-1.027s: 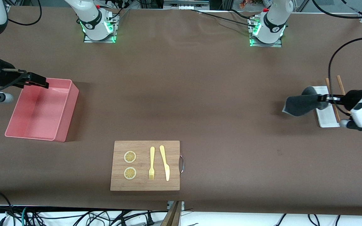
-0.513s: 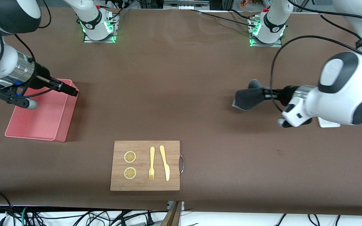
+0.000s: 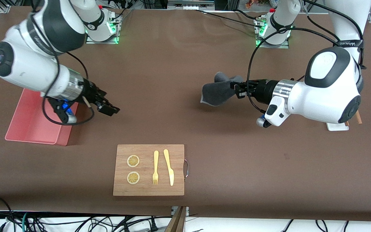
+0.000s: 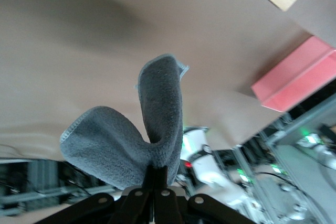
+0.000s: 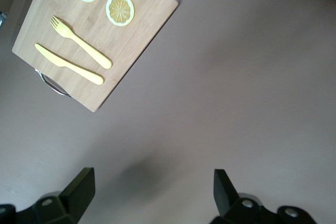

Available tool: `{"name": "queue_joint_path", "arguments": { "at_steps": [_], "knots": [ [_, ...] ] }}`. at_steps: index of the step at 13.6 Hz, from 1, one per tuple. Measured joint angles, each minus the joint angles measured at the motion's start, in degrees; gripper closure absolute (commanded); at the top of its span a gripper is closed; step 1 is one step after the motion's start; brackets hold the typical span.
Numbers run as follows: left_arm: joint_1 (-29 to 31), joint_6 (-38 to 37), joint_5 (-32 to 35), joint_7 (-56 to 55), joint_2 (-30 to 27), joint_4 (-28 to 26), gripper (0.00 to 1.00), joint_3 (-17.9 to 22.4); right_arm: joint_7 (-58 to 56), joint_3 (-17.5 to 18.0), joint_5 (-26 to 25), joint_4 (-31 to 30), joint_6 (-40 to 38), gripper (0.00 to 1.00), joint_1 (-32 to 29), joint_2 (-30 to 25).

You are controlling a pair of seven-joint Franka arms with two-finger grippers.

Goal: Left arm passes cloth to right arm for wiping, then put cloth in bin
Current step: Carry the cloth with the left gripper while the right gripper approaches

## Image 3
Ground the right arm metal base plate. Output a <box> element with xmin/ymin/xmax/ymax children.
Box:
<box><xmin>86</xmin><ymin>32</ymin><xmax>120</xmax><ymax>45</ymax></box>

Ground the wooden plank under table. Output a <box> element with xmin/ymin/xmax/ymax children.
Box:
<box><xmin>165</xmin><ymin>206</ymin><xmax>188</xmax><ymax>232</ymax></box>

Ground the black cable across table edge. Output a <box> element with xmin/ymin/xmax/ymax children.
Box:
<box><xmin>195</xmin><ymin>9</ymin><xmax>264</xmax><ymax>28</ymax></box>

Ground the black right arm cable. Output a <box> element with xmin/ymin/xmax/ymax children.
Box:
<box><xmin>41</xmin><ymin>51</ymin><xmax>95</xmax><ymax>126</ymax></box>

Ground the white rectangular tray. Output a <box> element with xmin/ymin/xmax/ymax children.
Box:
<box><xmin>326</xmin><ymin>121</ymin><xmax>349</xmax><ymax>131</ymax></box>

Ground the yellow plastic fork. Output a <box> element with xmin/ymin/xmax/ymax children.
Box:
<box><xmin>152</xmin><ymin>150</ymin><xmax>159</xmax><ymax>185</ymax></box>

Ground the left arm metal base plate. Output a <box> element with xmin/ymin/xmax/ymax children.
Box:
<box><xmin>255</xmin><ymin>39</ymin><xmax>290</xmax><ymax>49</ymax></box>

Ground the pink plastic bin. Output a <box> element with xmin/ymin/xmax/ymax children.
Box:
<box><xmin>5</xmin><ymin>89</ymin><xmax>81</xmax><ymax>146</ymax></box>

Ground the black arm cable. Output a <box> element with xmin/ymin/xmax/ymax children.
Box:
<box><xmin>41</xmin><ymin>51</ymin><xmax>95</xmax><ymax>126</ymax></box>
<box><xmin>246</xmin><ymin>0</ymin><xmax>365</xmax><ymax>114</ymax></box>

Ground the yellow plastic knife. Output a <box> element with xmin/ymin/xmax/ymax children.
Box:
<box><xmin>163</xmin><ymin>149</ymin><xmax>175</xmax><ymax>187</ymax></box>

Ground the dark grey cloth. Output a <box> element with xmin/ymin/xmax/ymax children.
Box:
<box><xmin>200</xmin><ymin>72</ymin><xmax>244</xmax><ymax>107</ymax></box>

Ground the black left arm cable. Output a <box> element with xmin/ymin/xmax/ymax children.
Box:
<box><xmin>246</xmin><ymin>0</ymin><xmax>365</xmax><ymax>114</ymax></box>

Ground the grey power strip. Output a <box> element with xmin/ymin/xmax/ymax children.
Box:
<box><xmin>167</xmin><ymin>0</ymin><xmax>215</xmax><ymax>10</ymax></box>

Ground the wooden cutting board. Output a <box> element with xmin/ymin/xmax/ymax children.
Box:
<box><xmin>113</xmin><ymin>144</ymin><xmax>189</xmax><ymax>197</ymax></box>

